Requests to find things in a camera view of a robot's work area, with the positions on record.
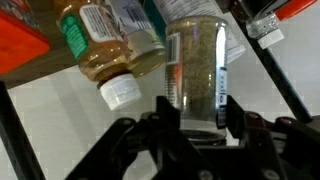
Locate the orange lid seasoning jar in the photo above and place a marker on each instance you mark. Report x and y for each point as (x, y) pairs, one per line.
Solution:
(21, 39)

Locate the green label sauce bottle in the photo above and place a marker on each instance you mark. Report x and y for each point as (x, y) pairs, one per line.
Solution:
(99, 50)

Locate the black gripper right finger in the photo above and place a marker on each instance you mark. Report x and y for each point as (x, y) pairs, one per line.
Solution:
(285, 149)

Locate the red lid dark jar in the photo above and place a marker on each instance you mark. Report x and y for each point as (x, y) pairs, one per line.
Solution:
(263, 17)

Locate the black lid spice bottle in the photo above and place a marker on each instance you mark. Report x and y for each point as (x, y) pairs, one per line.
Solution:
(196, 85)

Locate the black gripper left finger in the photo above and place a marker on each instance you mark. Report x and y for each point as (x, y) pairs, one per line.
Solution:
(156, 132)

